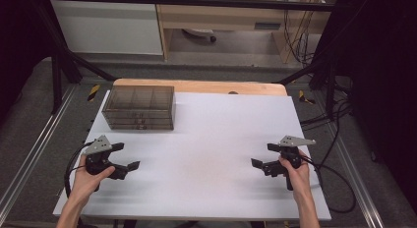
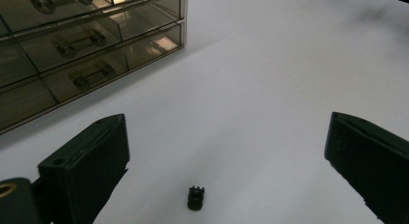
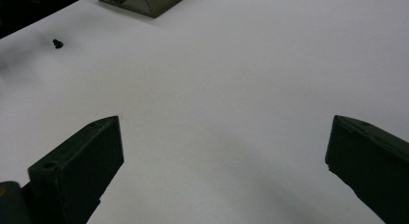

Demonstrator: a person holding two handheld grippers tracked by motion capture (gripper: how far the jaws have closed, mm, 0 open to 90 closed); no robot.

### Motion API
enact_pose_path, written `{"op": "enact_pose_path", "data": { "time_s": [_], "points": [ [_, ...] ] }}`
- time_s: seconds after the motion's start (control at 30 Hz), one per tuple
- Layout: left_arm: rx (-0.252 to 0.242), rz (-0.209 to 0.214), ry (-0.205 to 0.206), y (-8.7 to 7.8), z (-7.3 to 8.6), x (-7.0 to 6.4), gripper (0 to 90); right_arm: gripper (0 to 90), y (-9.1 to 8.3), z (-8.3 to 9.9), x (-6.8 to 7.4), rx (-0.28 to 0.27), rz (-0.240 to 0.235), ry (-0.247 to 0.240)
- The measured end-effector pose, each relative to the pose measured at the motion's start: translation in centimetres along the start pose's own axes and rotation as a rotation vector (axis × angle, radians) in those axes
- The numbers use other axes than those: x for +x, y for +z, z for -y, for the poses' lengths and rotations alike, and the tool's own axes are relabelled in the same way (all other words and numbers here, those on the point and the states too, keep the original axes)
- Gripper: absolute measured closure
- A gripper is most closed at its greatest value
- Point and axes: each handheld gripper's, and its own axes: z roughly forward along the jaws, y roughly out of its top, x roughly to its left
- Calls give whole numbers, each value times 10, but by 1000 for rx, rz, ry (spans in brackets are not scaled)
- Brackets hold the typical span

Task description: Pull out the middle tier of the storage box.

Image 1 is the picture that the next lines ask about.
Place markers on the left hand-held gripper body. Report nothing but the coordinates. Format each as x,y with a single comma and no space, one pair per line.
95,164

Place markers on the person's right hand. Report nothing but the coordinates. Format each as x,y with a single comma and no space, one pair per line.
297,179

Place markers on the white table mat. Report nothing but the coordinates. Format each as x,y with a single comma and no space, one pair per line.
203,156

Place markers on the smoky transparent drawer cabinet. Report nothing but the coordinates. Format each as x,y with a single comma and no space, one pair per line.
141,102

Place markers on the aluminium rail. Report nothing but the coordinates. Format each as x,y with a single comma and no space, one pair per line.
354,175
36,149

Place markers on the black metal crossbar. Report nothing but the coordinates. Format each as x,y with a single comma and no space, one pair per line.
196,1

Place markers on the white cabinet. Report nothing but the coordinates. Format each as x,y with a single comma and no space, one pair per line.
105,28

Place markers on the black metal stand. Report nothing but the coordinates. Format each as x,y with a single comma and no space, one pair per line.
331,84
56,80

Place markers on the person's left hand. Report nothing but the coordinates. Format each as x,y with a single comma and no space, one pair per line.
86,183

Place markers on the black curtain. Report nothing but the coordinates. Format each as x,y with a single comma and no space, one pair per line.
19,41
380,74

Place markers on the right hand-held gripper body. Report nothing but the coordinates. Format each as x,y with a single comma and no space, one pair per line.
290,152

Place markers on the wooden table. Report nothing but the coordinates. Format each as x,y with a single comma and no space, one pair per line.
203,86

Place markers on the light wooden desk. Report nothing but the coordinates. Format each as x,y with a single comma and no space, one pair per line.
223,16

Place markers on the yellow black tape strip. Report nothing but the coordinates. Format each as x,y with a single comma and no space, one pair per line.
306,98
93,92

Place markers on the office chair base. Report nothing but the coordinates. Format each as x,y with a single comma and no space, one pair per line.
200,33

